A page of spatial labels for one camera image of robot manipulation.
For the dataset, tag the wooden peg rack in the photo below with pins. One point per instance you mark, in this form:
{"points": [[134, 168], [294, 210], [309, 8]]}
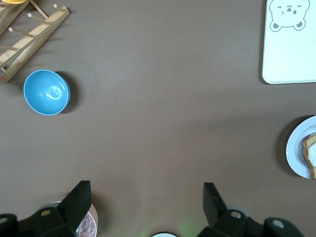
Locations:
{"points": [[37, 32]]}

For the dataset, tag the blue bowl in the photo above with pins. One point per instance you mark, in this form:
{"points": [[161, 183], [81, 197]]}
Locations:
{"points": [[47, 93]]}

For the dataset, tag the fried egg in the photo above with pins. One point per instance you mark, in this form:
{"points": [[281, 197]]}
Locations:
{"points": [[313, 155]]}

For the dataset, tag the pink bowl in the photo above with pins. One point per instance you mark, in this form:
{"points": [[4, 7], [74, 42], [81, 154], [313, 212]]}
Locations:
{"points": [[94, 217]]}

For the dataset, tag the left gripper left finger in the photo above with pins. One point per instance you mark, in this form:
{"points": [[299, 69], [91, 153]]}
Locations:
{"points": [[71, 212]]}

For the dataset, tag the brown table mat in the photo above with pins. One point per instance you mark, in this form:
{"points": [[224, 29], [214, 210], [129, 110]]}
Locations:
{"points": [[158, 98]]}

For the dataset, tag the brown bread slice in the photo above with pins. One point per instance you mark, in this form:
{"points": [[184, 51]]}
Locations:
{"points": [[308, 139]]}

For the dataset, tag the lavender round plate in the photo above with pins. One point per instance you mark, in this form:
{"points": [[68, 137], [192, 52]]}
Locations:
{"points": [[295, 153]]}

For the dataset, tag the cream bear print tray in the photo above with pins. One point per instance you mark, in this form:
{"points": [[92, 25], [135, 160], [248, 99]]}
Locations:
{"points": [[288, 61]]}

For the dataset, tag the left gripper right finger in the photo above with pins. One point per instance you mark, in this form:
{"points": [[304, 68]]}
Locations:
{"points": [[217, 217]]}

